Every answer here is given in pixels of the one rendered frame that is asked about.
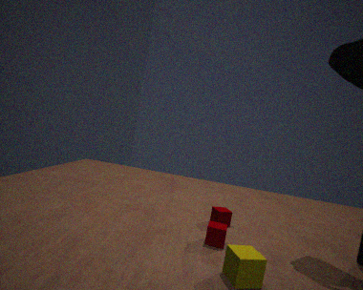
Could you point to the yellow cube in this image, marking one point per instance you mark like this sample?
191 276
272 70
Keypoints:
244 266

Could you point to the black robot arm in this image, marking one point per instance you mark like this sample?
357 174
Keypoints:
347 61

